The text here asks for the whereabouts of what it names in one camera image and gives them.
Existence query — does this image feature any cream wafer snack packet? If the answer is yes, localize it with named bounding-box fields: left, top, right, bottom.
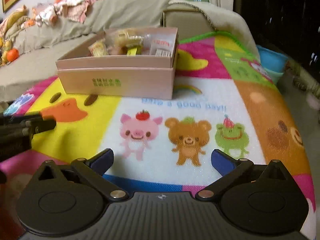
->
left=88, top=39, right=109, bottom=57

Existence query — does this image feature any packaged round bread bun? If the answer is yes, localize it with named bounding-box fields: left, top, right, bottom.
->
left=111, top=29, right=144, bottom=55

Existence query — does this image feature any yellow stick snack packet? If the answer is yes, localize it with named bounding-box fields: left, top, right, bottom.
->
left=126, top=44, right=143, bottom=56

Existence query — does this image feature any brown cookie packet white label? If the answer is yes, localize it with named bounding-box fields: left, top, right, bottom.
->
left=149, top=35, right=175, bottom=57

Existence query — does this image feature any orange ball toy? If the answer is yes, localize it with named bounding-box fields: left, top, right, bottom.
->
left=6, top=48, right=20, bottom=62

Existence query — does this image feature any colourful cartoon play mat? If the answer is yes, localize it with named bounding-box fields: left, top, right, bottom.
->
left=1, top=32, right=316, bottom=239

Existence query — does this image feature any pink cardboard box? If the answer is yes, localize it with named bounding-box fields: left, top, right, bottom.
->
left=56, top=27, right=178, bottom=99

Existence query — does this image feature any beige covered sofa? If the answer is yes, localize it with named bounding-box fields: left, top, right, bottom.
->
left=1, top=0, right=260, bottom=102

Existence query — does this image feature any teal plastic bucket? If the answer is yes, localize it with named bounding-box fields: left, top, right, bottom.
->
left=265, top=68, right=284, bottom=85

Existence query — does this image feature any blue plastic bucket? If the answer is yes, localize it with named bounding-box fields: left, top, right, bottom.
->
left=257, top=45, right=289, bottom=73

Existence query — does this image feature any pile of baby clothes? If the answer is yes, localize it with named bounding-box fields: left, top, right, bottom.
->
left=0, top=0, right=104, bottom=30

